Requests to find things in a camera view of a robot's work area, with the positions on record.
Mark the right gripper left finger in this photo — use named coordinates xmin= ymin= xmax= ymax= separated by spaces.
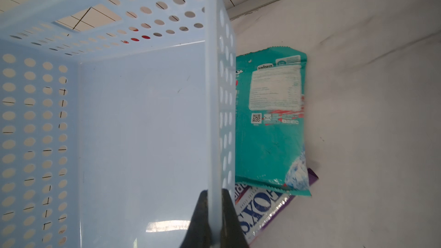
xmin=180 ymin=190 xmax=211 ymax=248

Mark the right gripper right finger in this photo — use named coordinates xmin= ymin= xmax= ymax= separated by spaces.
xmin=220 ymin=189 xmax=249 ymax=248

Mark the purple Fox's candy bag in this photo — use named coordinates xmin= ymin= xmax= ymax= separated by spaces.
xmin=234 ymin=168 xmax=319 ymax=245

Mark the teal candy bag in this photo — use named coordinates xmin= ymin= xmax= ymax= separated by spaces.
xmin=235 ymin=47 xmax=311 ymax=196

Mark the light blue plastic basket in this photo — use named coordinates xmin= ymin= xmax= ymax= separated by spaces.
xmin=1 ymin=0 xmax=235 ymax=248

